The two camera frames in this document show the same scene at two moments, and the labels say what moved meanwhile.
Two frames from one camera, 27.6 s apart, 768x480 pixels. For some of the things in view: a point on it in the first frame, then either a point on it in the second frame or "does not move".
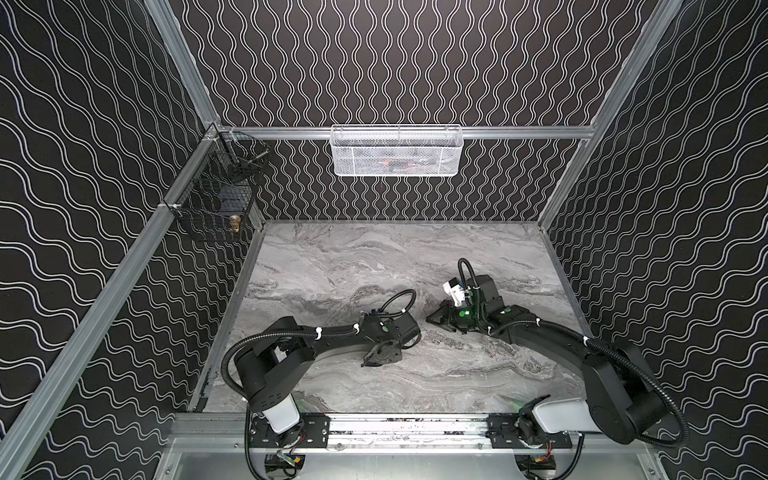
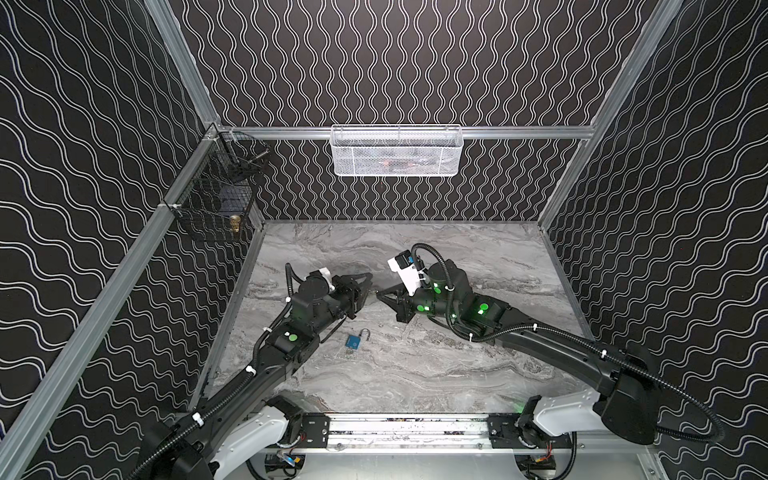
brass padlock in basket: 234,223 does not move
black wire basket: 216,200 does not move
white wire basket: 396,150 does not move
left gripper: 380,352 → 351,288
